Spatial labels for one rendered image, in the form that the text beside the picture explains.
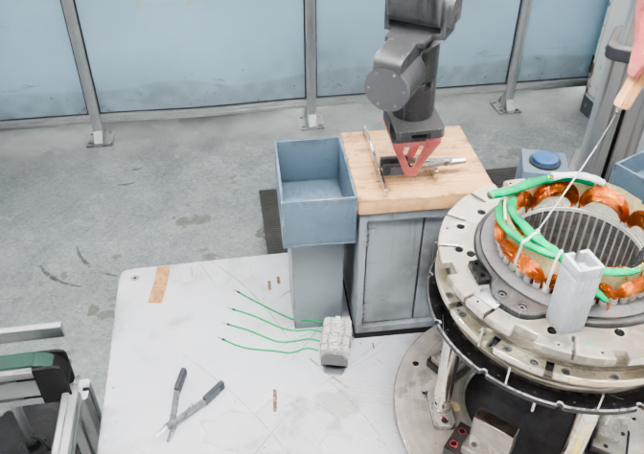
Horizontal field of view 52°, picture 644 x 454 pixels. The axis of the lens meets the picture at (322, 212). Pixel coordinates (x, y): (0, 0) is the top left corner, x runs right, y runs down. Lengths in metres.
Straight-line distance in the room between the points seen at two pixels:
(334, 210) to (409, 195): 0.11
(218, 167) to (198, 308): 1.82
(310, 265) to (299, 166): 0.17
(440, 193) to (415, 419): 0.33
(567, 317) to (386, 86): 0.32
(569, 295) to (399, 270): 0.39
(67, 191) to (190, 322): 1.87
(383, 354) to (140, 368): 0.39
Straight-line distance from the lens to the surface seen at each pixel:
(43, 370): 1.19
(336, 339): 1.05
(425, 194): 0.94
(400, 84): 0.78
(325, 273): 1.04
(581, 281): 0.68
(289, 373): 1.06
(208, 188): 2.82
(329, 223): 0.94
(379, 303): 1.07
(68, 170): 3.09
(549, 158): 1.10
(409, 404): 1.01
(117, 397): 1.08
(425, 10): 0.81
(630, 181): 1.08
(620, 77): 1.21
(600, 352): 0.73
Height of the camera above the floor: 1.61
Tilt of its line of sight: 38 degrees down
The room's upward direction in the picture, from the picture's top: straight up
